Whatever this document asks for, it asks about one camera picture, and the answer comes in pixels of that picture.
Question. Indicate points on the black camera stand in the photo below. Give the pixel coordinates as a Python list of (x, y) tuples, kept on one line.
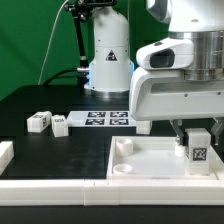
[(81, 11)]

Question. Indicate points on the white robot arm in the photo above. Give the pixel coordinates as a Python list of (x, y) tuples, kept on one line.
[(111, 70)]

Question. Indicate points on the white U-shaped fence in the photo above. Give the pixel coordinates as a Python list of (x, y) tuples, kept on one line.
[(111, 192)]

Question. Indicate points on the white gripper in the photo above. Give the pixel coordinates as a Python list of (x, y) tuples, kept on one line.
[(179, 79)]

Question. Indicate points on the white marker base plate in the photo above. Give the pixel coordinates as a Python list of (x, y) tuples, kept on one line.
[(100, 119)]

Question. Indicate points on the white square tabletop part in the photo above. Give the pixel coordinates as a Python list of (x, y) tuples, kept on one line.
[(155, 158)]

